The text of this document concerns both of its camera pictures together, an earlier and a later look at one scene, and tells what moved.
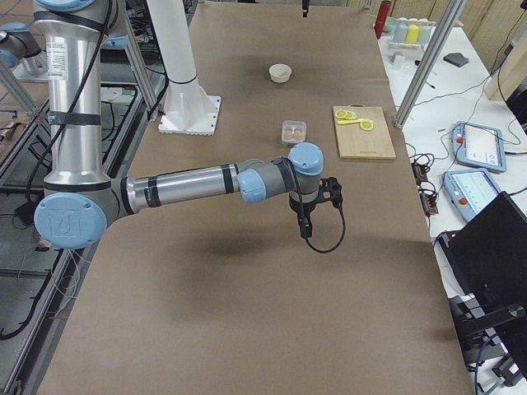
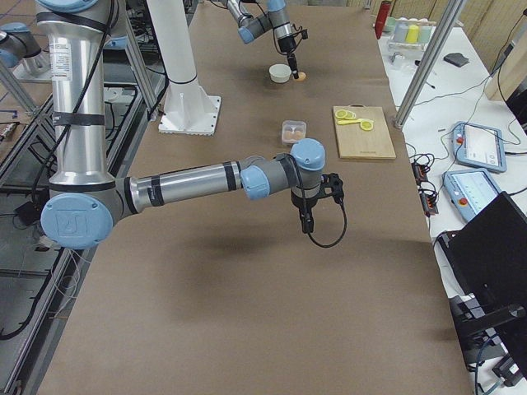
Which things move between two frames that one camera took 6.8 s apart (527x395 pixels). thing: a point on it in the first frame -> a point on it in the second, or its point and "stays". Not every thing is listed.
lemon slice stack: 342,113 stays
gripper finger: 305,7 -> 286,44
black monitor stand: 485,264 stays
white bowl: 280,72 stays
